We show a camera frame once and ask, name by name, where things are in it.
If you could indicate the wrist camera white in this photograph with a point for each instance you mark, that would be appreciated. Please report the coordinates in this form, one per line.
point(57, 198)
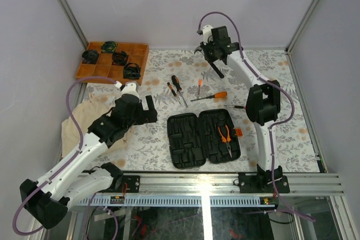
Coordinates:
point(207, 34)
point(130, 87)

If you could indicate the large black orange screwdriver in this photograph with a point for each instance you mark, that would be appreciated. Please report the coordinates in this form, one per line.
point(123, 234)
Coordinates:
point(176, 83)

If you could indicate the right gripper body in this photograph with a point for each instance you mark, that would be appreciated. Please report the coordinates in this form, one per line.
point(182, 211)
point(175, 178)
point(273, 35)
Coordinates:
point(209, 50)

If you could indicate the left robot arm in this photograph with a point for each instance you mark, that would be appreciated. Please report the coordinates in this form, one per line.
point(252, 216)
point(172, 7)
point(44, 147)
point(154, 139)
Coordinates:
point(49, 198)

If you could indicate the orange handled long-nose pliers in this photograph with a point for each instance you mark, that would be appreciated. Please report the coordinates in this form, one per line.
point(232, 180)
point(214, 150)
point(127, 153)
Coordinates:
point(214, 96)

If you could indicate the precision screwdriver orange black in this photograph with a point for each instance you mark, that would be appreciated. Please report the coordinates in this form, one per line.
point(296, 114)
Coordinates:
point(235, 106)

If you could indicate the black plastic tool case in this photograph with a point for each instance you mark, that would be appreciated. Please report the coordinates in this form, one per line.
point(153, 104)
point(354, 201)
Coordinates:
point(195, 140)

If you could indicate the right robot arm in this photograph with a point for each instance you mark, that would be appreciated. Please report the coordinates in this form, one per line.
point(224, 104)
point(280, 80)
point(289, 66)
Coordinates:
point(262, 108)

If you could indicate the dark rolled fabric band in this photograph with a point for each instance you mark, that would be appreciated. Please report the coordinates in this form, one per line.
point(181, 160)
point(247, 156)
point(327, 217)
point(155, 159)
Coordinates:
point(131, 71)

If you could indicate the floral table cloth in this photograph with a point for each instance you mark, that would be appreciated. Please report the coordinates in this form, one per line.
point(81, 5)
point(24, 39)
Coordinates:
point(148, 148)

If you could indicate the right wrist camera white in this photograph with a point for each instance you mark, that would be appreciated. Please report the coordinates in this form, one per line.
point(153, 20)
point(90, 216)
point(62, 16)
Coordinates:
point(207, 34)

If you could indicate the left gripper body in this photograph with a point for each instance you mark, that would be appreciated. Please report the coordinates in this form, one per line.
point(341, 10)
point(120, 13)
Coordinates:
point(143, 117)

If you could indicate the dark rolled band centre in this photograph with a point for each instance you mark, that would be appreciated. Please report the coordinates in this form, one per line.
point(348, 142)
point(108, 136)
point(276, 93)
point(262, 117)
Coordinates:
point(119, 58)

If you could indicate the cream cloth bag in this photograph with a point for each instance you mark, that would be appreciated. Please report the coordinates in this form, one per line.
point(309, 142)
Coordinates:
point(85, 114)

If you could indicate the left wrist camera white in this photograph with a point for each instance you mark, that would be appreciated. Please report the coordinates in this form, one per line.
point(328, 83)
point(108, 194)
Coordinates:
point(130, 87)

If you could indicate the steel claw hammer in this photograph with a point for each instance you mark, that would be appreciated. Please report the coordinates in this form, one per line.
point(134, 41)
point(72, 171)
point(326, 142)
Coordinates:
point(209, 58)

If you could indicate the wooden compartment tray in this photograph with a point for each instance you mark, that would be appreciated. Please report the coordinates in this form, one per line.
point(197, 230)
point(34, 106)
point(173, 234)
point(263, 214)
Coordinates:
point(137, 55)

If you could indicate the small black orange screwdriver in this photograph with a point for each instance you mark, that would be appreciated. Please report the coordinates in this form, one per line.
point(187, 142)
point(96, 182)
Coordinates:
point(173, 92)

